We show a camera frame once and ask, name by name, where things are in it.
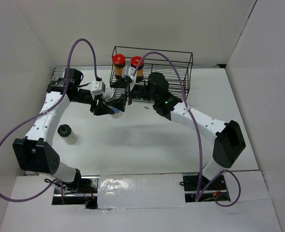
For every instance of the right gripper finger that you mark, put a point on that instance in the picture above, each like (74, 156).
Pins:
(118, 104)
(120, 83)

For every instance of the white bottle blue label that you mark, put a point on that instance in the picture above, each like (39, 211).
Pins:
(108, 96)

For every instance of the black cap pellet bottle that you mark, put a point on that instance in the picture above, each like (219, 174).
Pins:
(67, 134)

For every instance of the white taped cover sheet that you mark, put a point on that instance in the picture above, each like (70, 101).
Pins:
(140, 191)

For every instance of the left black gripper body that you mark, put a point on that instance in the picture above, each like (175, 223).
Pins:
(82, 96)

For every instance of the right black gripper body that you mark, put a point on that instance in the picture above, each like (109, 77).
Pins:
(142, 92)

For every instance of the red lid sauce jar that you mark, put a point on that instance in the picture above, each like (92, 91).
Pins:
(119, 61)

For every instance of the red lid chili jar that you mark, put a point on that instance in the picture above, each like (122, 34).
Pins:
(134, 62)

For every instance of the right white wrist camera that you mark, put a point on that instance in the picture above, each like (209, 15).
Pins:
(129, 74)

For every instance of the black wire shelf rack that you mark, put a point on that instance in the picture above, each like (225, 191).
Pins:
(177, 71)

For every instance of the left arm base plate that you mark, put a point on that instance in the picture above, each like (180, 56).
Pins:
(84, 194)

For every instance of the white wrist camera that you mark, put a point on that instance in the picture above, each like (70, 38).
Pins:
(129, 74)
(97, 88)

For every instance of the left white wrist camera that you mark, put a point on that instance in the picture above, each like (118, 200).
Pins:
(97, 88)

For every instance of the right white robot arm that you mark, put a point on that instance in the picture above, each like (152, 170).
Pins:
(226, 137)

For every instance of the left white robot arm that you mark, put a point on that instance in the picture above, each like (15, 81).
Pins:
(34, 152)

